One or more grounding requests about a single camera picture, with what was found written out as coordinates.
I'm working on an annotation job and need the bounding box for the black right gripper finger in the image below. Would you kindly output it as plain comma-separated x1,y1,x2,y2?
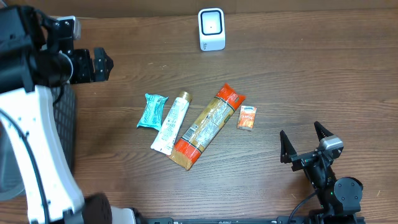
314,121,333,141
280,130,297,164

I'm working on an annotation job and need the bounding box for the small orange juice box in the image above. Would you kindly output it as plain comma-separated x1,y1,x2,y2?
237,106,257,131

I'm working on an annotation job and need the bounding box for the colourful packet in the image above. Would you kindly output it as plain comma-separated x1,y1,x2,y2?
137,93,168,131

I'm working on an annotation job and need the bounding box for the orange spaghetti packet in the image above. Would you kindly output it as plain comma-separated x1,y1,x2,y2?
168,83,246,170

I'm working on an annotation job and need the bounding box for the white tube gold cap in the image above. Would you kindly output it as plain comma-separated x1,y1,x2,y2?
150,91,192,156

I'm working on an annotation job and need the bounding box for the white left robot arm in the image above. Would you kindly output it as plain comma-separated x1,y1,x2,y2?
1,5,137,223

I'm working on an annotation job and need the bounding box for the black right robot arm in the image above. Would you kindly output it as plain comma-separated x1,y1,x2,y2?
279,121,365,223

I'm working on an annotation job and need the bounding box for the white barcode scanner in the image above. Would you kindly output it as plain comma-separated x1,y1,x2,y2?
198,7,226,52

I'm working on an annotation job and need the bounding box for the grey plastic mesh basket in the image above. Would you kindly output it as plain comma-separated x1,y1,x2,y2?
1,85,76,201

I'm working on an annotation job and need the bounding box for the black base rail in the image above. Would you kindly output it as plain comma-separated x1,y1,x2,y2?
130,208,366,224

